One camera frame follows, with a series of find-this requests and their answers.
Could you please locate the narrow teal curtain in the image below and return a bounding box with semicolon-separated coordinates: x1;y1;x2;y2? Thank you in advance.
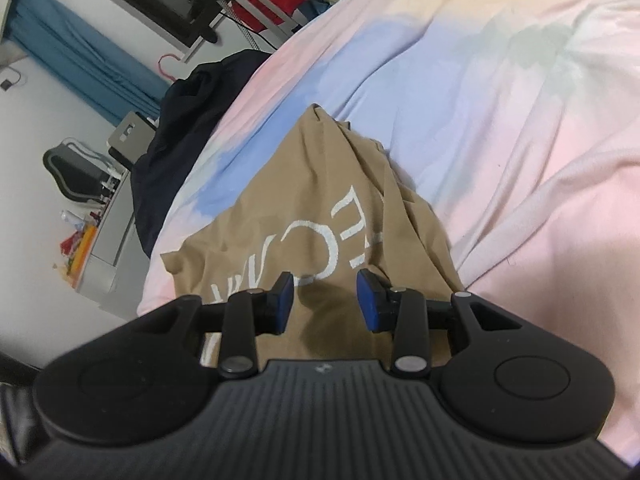
10;0;168;126

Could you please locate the colourful desk clutter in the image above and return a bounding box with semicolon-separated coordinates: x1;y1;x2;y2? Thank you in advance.
59;209;101;277

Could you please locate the white desk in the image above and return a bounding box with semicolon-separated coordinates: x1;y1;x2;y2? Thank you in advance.
72;170;151;318

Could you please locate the pastel tie-dye bed sheet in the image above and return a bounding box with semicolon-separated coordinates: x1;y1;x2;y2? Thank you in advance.
135;0;640;463

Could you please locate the tan printed shirt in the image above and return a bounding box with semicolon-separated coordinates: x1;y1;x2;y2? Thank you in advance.
160;103;466;368

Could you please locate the black chair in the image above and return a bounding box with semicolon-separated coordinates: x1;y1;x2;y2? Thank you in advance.
42;137;126;206

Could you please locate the pink clothes hanger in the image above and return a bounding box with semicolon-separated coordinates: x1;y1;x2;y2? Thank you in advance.
157;52;181;83

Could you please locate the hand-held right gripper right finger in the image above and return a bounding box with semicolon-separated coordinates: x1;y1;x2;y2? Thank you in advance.
356;269;526;378

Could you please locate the silver box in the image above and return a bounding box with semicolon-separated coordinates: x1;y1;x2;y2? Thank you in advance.
107;111;158;168

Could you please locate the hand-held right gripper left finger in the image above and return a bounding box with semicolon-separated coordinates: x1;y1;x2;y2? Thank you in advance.
127;271;296;378

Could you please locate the dark navy jacket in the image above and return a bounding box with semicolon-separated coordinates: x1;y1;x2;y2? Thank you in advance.
131;50;276;256

